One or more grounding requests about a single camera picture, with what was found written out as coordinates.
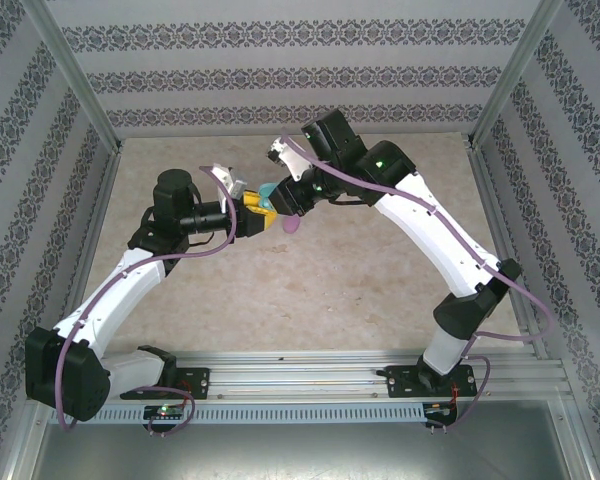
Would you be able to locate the blue earbud charging case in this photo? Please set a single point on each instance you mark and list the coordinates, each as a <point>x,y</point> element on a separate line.
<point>267,192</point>

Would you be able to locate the pink earbud charging case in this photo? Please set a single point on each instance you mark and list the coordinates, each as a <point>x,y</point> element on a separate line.
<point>292,226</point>

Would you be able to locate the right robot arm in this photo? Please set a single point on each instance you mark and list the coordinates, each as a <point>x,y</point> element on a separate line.
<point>430,225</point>

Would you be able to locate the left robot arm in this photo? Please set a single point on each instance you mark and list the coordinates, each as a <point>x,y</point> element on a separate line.
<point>65,375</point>

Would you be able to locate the left circuit board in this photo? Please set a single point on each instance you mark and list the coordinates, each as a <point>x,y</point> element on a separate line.
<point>165,411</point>

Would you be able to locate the circuit board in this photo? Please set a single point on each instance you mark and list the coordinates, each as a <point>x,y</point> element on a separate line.
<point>165,411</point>
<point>437,410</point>

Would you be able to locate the metal sheet panel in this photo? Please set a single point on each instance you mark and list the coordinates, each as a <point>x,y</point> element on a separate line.
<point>300,455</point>

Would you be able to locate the right circuit board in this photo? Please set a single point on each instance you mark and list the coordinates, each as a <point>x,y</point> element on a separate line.
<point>437,410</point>

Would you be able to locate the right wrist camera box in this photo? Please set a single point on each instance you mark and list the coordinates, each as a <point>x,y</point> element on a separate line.
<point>292,160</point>

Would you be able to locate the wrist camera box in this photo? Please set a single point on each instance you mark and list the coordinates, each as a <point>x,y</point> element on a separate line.
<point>292,160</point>
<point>225,180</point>

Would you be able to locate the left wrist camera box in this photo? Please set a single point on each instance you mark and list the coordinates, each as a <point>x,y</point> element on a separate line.
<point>225,180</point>

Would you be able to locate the left aluminium side rail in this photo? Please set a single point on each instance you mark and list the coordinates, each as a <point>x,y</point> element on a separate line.
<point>99,210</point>

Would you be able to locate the aluminium side rail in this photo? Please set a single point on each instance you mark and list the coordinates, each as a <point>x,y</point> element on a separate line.
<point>99,210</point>
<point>491,200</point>

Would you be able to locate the right aluminium side rail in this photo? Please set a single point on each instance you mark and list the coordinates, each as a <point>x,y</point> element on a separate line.
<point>491,200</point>

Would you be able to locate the aluminium mounting rail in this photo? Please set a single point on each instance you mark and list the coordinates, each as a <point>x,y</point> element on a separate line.
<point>305,372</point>

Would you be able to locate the left aluminium frame post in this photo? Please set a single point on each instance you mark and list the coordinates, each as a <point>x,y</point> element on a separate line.
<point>73,75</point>

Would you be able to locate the aluminium frame post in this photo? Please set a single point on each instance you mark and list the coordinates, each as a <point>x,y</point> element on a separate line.
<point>73,75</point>
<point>509,75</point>

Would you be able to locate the right aluminium frame post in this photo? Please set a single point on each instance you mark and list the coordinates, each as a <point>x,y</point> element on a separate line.
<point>509,75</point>

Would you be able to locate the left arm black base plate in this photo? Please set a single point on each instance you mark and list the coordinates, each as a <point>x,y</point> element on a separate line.
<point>197,382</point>

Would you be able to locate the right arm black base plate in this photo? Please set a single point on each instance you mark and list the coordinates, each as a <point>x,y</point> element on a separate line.
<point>405,382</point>

